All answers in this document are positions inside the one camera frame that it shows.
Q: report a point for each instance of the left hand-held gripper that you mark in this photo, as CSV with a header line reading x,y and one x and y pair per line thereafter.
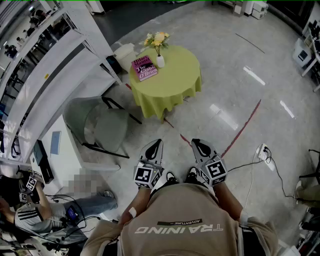
x,y
143,176

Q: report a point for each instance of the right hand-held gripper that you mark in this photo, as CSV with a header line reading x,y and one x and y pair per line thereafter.
x,y
215,171

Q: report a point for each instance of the white vase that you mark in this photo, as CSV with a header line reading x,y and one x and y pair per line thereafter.
x,y
160,62

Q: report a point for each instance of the yellow flowers bunch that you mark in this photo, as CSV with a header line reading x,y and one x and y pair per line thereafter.
x,y
158,40

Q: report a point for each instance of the white patch on left arm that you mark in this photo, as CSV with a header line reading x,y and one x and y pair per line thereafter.
x,y
132,212

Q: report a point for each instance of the person's left forearm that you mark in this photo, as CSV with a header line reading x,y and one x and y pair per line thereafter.
x,y
136,200

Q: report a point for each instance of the person's right forearm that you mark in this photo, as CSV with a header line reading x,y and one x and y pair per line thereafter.
x,y
227,200

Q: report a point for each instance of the person's right shoe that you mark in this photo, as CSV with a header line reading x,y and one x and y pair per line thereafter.
x,y
192,175

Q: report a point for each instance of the person's shoe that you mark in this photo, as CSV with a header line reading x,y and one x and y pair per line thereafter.
x,y
192,175
172,178

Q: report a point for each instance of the person's left shoe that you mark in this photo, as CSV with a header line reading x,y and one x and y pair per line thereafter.
x,y
172,178

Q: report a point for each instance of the grey-green chair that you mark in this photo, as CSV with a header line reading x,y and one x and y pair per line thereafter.
x,y
107,127

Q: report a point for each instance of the white power strip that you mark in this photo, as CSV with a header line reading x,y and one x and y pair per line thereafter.
x,y
262,151

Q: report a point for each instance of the person's beige shirt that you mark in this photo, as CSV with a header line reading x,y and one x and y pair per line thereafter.
x,y
180,220

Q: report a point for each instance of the round table with green cloth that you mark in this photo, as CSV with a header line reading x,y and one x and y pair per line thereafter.
x,y
175,77

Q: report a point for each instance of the white desk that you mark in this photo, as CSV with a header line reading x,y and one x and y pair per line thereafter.
x,y
70,150

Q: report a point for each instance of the pink book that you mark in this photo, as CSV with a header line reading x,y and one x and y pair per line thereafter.
x,y
143,70

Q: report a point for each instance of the light blue notebook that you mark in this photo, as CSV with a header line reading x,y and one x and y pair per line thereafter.
x,y
55,143

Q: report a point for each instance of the dark blue bag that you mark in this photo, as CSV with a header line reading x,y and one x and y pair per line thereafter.
x,y
113,64

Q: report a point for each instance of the black device with blue screen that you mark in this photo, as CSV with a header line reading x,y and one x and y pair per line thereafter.
x,y
72,213

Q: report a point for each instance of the cream plastic bin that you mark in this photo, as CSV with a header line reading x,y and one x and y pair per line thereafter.
x,y
123,56

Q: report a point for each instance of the black flat device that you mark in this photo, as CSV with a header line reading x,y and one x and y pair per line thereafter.
x,y
42,162

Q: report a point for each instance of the black metal stool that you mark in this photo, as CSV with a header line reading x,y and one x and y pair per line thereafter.
x,y
313,165

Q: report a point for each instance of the white metal shelving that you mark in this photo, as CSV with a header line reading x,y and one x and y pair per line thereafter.
x,y
57,70

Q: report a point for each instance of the white slotted crate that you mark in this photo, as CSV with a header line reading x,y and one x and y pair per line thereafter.
x,y
301,53

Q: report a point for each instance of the white stacked boxes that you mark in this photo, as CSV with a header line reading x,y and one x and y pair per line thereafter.
x,y
258,11

